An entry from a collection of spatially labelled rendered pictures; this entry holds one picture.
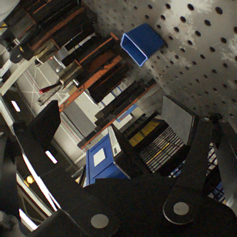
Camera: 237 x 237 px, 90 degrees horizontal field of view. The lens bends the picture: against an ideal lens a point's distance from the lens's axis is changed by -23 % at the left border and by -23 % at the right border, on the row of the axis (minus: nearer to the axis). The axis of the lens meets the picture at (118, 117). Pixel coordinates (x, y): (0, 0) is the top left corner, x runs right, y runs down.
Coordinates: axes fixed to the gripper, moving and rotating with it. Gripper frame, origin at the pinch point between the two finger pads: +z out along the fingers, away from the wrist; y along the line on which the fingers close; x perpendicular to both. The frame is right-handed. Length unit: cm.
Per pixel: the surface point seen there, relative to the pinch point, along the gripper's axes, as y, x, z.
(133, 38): 8.4, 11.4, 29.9
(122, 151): 1.9, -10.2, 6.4
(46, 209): -138, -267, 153
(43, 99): -31, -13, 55
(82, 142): -12, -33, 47
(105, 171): -1.7, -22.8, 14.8
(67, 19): -18, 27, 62
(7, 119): -304, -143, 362
